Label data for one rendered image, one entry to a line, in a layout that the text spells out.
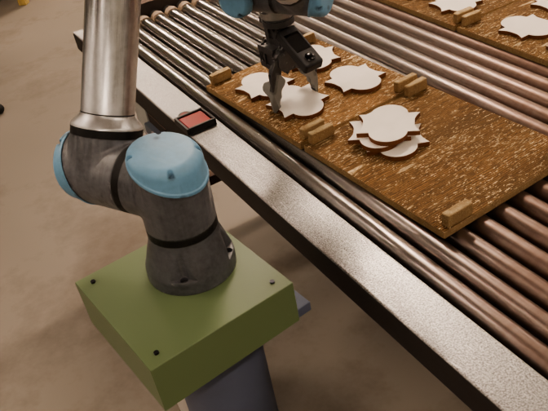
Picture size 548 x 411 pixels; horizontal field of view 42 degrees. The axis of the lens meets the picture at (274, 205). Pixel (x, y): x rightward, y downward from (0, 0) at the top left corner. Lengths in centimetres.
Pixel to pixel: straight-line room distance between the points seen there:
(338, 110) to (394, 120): 17
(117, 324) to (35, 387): 140
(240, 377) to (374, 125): 57
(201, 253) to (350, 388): 118
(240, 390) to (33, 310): 160
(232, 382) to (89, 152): 48
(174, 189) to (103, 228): 204
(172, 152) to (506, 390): 58
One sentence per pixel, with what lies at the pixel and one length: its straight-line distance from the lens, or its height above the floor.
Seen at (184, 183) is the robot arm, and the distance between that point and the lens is 106.
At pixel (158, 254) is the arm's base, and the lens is 115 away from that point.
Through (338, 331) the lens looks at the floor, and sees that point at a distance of 238.
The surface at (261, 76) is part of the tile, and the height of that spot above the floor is 95.
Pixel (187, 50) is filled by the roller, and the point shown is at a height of 92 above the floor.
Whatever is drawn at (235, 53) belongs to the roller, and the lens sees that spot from 204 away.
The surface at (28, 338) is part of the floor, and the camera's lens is 272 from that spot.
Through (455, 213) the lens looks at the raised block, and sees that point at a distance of 125.
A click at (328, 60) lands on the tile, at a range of 183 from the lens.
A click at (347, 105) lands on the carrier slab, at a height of 94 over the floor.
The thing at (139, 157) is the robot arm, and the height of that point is 119.
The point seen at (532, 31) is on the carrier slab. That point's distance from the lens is 191.
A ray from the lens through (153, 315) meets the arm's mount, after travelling 115.
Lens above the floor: 173
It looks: 36 degrees down
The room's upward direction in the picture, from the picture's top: 11 degrees counter-clockwise
